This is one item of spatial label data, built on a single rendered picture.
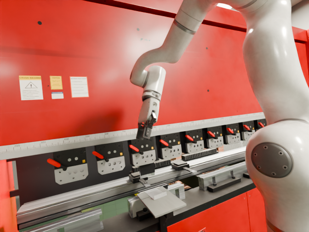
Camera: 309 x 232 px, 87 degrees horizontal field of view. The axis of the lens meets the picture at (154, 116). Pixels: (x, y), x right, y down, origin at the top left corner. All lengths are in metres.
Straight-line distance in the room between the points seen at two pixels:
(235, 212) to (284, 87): 1.15
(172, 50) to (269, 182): 0.49
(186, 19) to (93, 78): 0.59
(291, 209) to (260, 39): 0.35
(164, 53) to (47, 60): 0.61
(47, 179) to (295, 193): 1.47
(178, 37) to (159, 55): 0.09
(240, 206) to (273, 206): 1.03
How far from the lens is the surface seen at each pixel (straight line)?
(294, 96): 0.47
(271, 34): 0.46
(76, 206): 1.35
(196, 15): 0.62
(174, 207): 0.94
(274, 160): 0.36
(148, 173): 1.11
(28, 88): 0.99
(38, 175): 1.56
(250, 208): 1.60
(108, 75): 1.00
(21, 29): 1.08
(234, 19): 1.75
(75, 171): 0.99
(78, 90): 0.96
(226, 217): 1.42
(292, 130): 0.39
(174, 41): 0.64
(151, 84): 0.71
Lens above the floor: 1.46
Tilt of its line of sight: level
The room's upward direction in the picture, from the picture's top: 6 degrees counter-clockwise
